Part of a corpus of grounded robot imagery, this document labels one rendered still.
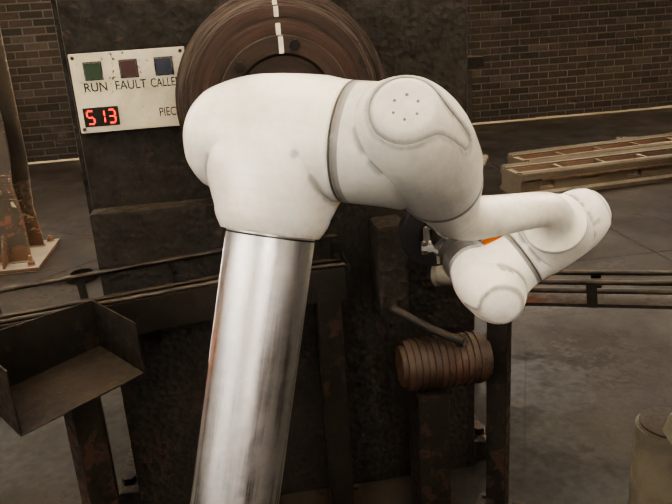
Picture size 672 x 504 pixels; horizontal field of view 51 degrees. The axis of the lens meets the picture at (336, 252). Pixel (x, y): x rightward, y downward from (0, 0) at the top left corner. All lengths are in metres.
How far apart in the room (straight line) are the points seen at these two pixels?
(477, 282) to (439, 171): 0.53
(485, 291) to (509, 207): 0.22
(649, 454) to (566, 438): 0.90
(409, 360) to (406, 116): 1.09
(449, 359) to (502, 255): 0.53
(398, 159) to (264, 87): 0.18
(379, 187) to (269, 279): 0.15
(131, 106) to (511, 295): 1.01
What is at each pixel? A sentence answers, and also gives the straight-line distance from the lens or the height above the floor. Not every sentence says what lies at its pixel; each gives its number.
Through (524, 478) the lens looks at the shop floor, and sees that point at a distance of 2.19.
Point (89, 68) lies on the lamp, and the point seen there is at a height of 1.21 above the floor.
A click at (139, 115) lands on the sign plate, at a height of 1.09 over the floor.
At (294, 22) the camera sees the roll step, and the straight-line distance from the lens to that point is 1.58.
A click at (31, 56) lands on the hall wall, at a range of 7.94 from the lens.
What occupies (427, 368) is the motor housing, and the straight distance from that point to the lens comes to 1.70.
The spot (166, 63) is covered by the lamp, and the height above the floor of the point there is 1.21.
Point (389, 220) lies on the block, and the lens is 1.75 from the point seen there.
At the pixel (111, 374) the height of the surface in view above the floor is 0.61.
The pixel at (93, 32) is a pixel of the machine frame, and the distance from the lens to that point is 1.78.
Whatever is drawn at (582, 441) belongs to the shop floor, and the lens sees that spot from 2.37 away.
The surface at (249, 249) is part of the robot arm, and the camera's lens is 0.75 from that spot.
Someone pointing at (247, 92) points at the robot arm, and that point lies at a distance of 0.77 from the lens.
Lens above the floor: 1.29
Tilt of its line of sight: 19 degrees down
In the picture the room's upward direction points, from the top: 4 degrees counter-clockwise
